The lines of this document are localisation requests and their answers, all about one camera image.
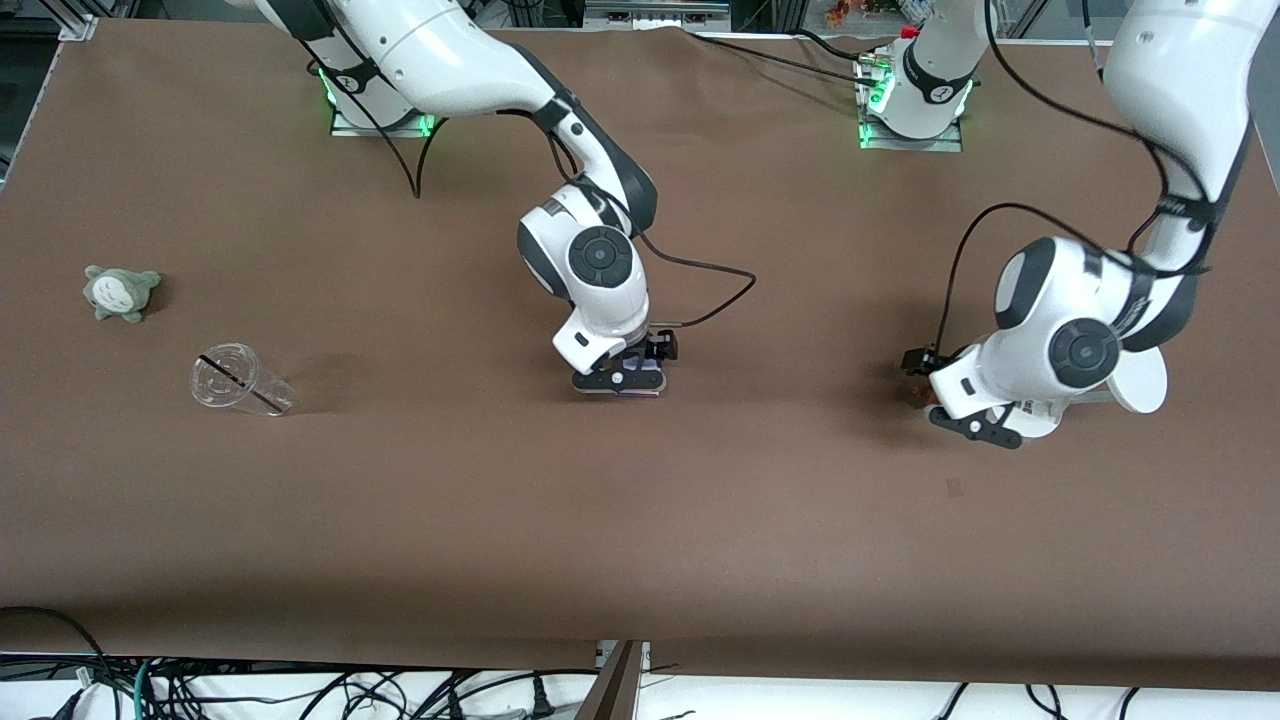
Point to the brown lion statue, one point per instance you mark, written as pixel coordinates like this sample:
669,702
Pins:
928,393

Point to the aluminium profile beam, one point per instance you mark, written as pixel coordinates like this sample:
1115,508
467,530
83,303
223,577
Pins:
615,690

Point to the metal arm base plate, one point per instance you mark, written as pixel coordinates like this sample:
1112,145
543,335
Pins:
345,128
940,145

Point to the clear plastic cup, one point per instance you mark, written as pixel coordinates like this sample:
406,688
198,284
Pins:
220,395

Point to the small orange background toy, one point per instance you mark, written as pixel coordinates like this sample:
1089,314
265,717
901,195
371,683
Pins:
838,12

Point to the grey green plush toy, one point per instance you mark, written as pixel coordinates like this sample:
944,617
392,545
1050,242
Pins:
118,293

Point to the white round phone stand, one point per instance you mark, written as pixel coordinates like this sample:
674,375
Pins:
1145,385

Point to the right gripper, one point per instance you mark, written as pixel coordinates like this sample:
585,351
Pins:
660,347

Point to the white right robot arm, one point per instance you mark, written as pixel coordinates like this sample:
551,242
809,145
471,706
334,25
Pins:
450,50

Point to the silver metal frame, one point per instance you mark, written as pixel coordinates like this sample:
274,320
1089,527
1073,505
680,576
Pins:
650,15

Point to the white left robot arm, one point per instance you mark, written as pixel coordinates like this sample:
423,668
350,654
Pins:
1180,80

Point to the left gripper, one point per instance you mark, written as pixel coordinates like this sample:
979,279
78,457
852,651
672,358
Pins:
916,361

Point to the black straw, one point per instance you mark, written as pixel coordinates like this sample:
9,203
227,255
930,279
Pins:
240,383

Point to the brown table cover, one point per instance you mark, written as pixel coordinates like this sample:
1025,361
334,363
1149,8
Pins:
640,520

